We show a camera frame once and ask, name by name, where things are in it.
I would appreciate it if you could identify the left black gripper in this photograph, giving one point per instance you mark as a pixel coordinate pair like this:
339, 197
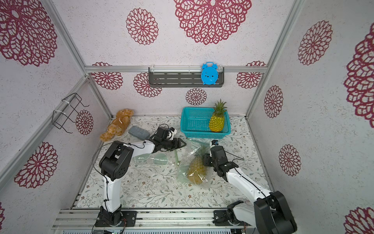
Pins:
172, 143

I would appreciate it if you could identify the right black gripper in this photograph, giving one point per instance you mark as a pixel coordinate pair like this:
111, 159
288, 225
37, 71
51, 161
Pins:
215, 153

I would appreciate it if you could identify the clear zip-top bag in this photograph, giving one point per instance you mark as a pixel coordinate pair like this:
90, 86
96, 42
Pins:
174, 157
183, 169

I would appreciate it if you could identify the yellow pineapple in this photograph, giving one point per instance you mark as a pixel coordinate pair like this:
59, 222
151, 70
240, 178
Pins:
217, 120

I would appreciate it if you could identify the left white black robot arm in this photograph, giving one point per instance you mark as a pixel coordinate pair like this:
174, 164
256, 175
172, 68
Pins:
114, 165

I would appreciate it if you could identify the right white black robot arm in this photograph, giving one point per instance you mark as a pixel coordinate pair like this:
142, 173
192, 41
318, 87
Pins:
269, 212

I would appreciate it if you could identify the brownish pineapple in bag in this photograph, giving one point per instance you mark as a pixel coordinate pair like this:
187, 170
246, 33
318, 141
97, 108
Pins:
197, 172

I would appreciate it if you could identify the teal plastic basket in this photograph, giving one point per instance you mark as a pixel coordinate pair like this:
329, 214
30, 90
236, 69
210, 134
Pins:
195, 123

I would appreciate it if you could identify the grey blue sponge block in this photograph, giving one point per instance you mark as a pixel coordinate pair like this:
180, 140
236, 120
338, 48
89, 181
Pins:
139, 133

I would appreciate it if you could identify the brown plush teddy bear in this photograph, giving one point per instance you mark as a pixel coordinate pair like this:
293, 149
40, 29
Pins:
118, 125

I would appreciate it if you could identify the blue alarm clock toy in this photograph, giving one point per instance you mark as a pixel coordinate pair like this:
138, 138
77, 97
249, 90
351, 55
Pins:
209, 73

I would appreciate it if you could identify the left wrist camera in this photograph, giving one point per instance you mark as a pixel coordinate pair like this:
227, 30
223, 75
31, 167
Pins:
171, 133

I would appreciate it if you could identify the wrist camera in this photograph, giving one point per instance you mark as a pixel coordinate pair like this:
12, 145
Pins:
171, 133
214, 143

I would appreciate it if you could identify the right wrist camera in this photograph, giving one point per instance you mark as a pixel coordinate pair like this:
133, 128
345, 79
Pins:
214, 143

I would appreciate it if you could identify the grey wall shelf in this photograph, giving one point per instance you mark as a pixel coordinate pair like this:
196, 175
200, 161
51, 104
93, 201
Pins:
189, 79

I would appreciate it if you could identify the black wire wall rack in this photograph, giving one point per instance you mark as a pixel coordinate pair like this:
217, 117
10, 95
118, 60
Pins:
60, 117

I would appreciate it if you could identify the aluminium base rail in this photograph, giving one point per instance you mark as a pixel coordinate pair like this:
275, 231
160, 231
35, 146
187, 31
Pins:
151, 221

